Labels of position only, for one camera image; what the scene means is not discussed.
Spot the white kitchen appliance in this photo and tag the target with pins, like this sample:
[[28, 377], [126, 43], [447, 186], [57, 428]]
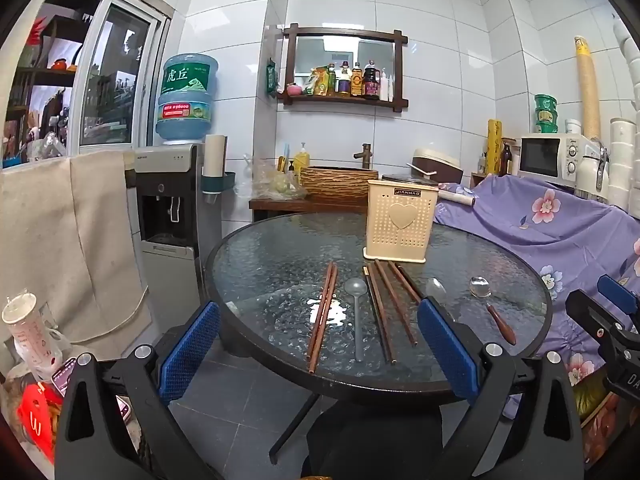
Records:
[[592, 175]]

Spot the blue toothbrush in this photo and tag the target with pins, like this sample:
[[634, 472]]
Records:
[[286, 152]]

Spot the yellow packet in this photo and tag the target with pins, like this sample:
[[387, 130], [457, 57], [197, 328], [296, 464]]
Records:
[[316, 84]]

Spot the teal cup holder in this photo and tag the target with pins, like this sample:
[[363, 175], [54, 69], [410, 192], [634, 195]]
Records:
[[217, 184]]

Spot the white paper cup tube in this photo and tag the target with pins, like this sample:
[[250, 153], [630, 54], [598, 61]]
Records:
[[215, 155]]

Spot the grey plastic spoon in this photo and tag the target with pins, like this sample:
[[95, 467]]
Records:
[[355, 287]]

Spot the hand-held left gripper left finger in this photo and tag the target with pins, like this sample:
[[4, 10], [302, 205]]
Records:
[[190, 350]]

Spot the person's black pants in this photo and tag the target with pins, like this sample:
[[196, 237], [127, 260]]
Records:
[[375, 440]]

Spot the white microwave oven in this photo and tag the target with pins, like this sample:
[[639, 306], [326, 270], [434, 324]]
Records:
[[542, 157]]

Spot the beige cloth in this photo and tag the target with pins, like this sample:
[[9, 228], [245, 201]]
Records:
[[60, 240]]

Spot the beige plastic utensil holder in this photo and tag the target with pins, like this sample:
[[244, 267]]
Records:
[[400, 230]]

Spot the bronze faucet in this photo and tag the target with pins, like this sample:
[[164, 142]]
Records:
[[366, 155]]

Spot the pink phone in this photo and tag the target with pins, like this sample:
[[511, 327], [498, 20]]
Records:
[[64, 377]]

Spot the wooden counter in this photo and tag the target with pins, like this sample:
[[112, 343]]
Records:
[[300, 206]]

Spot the grey water dispenser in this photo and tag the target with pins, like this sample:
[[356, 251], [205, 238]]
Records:
[[170, 170]]

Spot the green instant noodle cup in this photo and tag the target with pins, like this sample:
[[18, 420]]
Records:
[[546, 101], [547, 116], [547, 128]]

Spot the black table leg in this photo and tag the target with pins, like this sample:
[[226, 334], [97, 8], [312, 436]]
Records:
[[295, 430]]

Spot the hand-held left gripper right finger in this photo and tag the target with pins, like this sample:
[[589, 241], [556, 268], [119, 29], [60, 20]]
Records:
[[445, 350]]

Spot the small wooden box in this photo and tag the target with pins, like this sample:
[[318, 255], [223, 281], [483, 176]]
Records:
[[478, 180]]

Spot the white bottle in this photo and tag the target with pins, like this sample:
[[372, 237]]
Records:
[[386, 87]]

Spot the blue water bottle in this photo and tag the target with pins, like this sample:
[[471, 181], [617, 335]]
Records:
[[185, 110]]

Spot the dark wooden shelf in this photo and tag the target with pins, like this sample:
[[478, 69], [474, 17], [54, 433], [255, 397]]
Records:
[[45, 75]]

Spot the brown floral cloth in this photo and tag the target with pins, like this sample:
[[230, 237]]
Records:
[[597, 425]]

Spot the green bottle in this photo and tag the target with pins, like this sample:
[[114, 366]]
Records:
[[332, 80]]

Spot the white and brown rice cooker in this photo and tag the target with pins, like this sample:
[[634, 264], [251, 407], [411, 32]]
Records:
[[435, 162]]

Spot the sliding glass window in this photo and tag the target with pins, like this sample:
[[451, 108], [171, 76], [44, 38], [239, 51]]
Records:
[[115, 85]]

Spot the dark sauce bottle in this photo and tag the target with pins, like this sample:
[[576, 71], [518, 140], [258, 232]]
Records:
[[371, 82]]

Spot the white printed drink cup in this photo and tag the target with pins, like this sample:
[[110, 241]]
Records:
[[30, 340]]

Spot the tall stack of paper cups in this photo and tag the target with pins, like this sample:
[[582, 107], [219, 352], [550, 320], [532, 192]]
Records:
[[589, 90]]

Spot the white paper roll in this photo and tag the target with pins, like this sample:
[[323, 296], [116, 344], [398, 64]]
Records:
[[457, 196]]

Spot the brown bottle with yellow label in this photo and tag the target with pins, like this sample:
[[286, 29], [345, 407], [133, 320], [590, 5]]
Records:
[[356, 82]]

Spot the woven basket sink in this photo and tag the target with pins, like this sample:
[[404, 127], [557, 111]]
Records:
[[335, 180]]

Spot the yellow soap bottle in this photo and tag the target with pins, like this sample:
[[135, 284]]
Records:
[[301, 162]]

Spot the wooden wall shelf with mirror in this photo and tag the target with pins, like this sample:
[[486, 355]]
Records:
[[345, 102]]

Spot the green hanging packet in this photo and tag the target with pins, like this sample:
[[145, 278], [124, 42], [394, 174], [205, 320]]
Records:
[[272, 77]]

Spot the purple floral cloth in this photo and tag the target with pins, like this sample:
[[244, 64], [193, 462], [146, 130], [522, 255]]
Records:
[[550, 230]]

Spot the clear plastic bag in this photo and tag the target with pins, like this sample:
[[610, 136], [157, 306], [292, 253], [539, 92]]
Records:
[[272, 182]]

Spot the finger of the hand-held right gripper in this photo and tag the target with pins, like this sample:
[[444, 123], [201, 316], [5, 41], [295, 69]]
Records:
[[595, 312], [620, 292]]

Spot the small clear bottle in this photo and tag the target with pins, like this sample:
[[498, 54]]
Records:
[[482, 164]]

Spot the small bottle with dark cap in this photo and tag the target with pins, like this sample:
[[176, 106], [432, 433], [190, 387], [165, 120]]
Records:
[[345, 80]]

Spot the brown glass bottle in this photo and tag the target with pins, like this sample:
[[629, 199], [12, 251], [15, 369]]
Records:
[[507, 160]]

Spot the yellow roll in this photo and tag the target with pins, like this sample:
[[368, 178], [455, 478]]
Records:
[[495, 147]]

